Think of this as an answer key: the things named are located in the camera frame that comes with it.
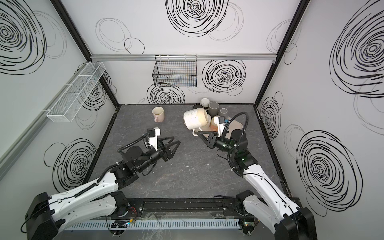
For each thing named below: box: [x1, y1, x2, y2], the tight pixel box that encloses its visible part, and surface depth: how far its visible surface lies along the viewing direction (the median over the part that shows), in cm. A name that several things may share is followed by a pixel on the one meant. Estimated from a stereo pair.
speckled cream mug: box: [183, 108, 209, 137], surface depth 67 cm
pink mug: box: [152, 106, 165, 123], surface depth 105 cm
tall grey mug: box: [218, 107, 229, 117], surface depth 104 cm
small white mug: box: [200, 97, 210, 108], surface depth 113 cm
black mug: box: [192, 103, 204, 110], surface depth 110 cm
